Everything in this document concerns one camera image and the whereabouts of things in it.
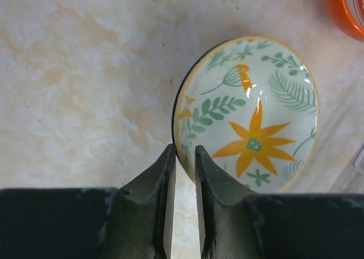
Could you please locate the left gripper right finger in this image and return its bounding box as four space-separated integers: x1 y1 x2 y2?
195 145 263 258

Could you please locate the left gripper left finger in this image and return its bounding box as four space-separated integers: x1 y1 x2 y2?
100 144 176 258

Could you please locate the yellow floral bowl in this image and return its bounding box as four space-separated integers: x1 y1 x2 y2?
171 36 319 193

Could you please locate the white wire dish rack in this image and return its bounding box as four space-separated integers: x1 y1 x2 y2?
329 145 363 194

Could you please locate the orange bottom stacked bowl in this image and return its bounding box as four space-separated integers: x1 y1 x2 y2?
324 0 363 42

